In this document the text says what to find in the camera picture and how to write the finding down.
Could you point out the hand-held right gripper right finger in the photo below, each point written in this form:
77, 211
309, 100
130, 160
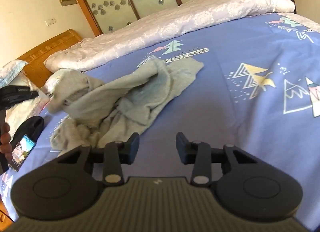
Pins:
180, 148

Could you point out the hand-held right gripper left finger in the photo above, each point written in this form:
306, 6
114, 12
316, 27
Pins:
134, 148

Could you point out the person's left hand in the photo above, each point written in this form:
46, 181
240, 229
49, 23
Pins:
4, 138

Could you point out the large floral pillow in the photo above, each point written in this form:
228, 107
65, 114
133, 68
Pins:
25, 107

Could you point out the blue and white pillow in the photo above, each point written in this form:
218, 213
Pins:
11, 72

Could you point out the black cloth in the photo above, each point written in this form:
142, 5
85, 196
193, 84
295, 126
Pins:
28, 127

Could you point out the wooden headboard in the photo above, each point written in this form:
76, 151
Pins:
47, 52

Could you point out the smartphone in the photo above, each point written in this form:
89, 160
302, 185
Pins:
21, 153

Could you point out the blue printed bed sheet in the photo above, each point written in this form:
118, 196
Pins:
225, 47

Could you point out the white quilt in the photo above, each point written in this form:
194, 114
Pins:
175, 24

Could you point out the white wall switch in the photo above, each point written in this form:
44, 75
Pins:
50, 21

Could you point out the wooden bed frame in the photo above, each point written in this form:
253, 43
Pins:
4, 215

